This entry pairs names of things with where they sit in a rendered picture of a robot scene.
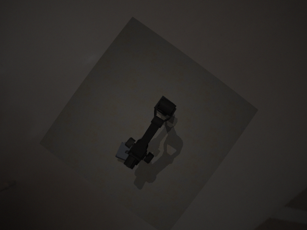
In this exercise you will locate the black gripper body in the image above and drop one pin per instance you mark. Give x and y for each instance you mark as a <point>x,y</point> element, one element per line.
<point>148,157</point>

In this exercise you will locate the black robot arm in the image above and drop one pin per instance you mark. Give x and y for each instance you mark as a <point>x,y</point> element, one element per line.
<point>138,149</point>

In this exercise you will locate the grey sloped panel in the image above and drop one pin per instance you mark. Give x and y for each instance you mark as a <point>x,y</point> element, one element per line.
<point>122,152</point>

